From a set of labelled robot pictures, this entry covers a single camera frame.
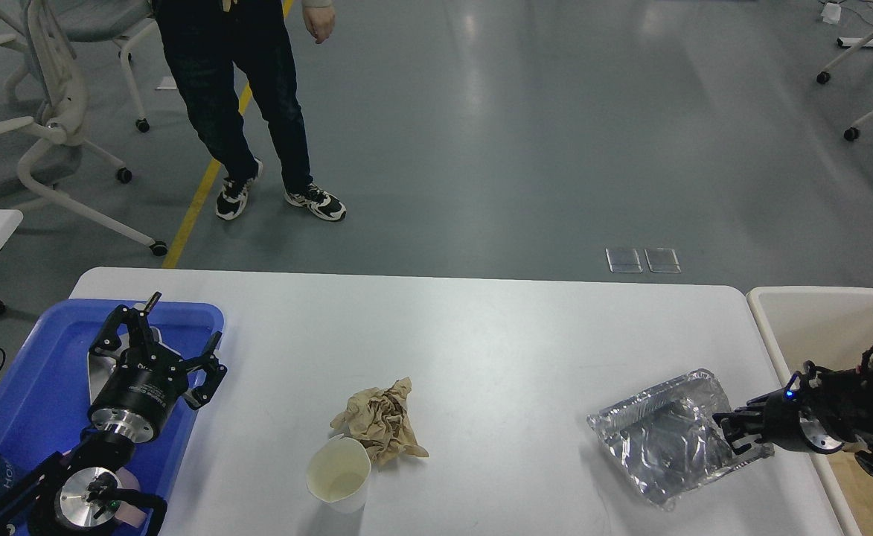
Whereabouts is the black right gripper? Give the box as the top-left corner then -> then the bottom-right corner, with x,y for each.
711,388 -> 844,457

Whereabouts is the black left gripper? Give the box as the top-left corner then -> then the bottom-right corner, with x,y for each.
88,292 -> 228,444

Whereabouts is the aluminium foil container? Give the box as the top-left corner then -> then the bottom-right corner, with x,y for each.
586,368 -> 774,511

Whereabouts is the stainless steel tray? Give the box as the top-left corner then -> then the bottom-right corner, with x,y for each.
88,334 -> 129,403

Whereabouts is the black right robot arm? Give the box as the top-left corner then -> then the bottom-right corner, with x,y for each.
712,343 -> 873,478

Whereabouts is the person's hand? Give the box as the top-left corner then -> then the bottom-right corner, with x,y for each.
302,1 -> 336,45

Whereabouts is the beige plastic bin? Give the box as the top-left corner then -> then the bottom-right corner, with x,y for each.
748,286 -> 873,535

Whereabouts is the blue plastic tray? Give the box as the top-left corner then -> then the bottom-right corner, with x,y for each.
0,299 -> 226,536

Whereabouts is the brown paper bag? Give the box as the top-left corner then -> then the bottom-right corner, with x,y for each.
826,452 -> 873,535

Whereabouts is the right floor socket plate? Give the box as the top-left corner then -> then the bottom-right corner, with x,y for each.
643,248 -> 683,274

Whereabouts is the floor socket plate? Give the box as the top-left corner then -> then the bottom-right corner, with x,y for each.
605,247 -> 644,274
643,248 -> 683,274

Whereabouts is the cream paper cup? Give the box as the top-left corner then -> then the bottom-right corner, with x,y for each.
306,434 -> 372,514

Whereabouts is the left floor socket plate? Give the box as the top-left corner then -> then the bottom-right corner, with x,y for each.
605,247 -> 644,274

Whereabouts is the crumpled brown paper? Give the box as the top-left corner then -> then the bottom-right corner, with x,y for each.
330,377 -> 429,465

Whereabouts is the white paper on floor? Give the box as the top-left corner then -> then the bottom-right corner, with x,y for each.
155,76 -> 178,91

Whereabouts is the white office chair front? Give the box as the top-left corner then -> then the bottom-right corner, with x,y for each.
0,1 -> 168,257

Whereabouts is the person in dark jeans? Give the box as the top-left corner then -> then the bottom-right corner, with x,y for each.
152,0 -> 348,223

